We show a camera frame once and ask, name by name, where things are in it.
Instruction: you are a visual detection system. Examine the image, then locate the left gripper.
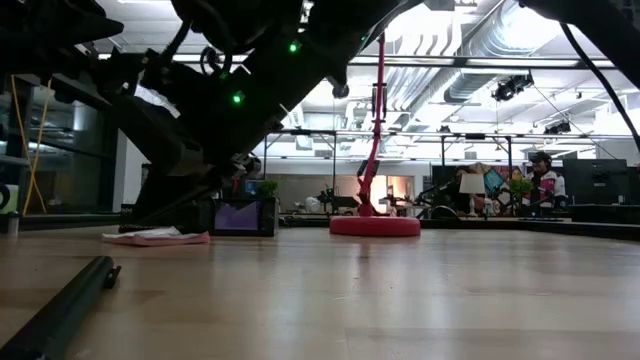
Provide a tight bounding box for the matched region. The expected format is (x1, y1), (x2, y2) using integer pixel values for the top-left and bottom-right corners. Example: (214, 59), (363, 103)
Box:
(117, 102), (281, 232)

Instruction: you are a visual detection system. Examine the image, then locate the patterned square note pad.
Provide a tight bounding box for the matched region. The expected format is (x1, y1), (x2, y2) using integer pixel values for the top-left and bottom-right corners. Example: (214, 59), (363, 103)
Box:
(101, 225), (212, 248)

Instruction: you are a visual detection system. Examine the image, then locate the black pen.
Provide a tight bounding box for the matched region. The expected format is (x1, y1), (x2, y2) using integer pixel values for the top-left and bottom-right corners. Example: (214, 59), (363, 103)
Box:
(0, 255), (123, 360)

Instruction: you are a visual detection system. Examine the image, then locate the black mesh desk organizer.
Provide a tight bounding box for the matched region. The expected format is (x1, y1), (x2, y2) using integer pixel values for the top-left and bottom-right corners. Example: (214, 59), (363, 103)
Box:
(118, 162), (280, 238)

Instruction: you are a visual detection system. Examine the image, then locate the green potted plant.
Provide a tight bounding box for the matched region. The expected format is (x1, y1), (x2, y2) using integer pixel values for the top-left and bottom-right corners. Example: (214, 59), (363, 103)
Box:
(509, 178), (534, 201)
(256, 179), (280, 199)

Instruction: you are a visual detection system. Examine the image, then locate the pale green object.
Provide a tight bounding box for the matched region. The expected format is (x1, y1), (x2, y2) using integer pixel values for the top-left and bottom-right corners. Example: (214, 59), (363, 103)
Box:
(0, 184), (20, 216)

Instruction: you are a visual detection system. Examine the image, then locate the red desk lamp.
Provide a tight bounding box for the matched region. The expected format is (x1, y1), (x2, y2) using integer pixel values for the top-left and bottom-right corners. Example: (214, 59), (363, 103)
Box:
(328, 32), (422, 238)

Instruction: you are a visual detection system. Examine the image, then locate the white table lamp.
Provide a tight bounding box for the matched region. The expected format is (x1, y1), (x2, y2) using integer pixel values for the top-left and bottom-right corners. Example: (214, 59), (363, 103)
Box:
(458, 172), (487, 217)

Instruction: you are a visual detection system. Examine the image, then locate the black monitor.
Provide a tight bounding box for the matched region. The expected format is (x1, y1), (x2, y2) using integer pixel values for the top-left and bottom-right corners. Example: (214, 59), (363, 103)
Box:
(562, 158), (629, 206)

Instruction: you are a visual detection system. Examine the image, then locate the yellow cable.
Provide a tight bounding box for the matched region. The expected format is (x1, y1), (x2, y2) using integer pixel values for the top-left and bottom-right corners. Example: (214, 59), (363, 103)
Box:
(10, 74), (51, 216)

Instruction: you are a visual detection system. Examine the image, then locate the colourful wall artwork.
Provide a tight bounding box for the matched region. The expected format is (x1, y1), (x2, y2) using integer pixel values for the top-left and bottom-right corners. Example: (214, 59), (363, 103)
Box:
(482, 165), (526, 201)

